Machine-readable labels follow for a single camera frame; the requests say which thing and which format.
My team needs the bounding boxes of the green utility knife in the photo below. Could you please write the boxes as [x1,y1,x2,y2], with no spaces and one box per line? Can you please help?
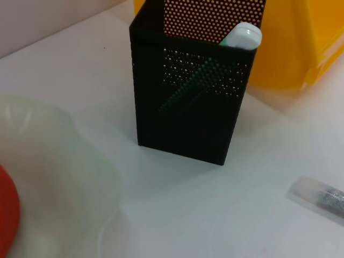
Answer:
[158,21,263,113]

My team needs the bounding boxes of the grey glitter pen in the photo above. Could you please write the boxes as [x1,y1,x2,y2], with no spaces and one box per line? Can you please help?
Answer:
[287,176,344,226]

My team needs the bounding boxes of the red-orange soft orange fruit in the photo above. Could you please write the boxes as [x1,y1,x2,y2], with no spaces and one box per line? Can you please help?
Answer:
[0,163,22,258]

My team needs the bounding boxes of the black mesh pen holder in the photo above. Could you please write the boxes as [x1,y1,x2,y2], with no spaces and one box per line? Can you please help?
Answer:
[128,0,267,166]

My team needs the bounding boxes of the green translucent glass fruit plate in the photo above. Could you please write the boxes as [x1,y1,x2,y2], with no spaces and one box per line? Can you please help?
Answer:
[0,94,124,258]

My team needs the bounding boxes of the yellow plastic storage bin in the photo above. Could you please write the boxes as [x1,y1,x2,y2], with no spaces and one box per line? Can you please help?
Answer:
[133,0,344,91]

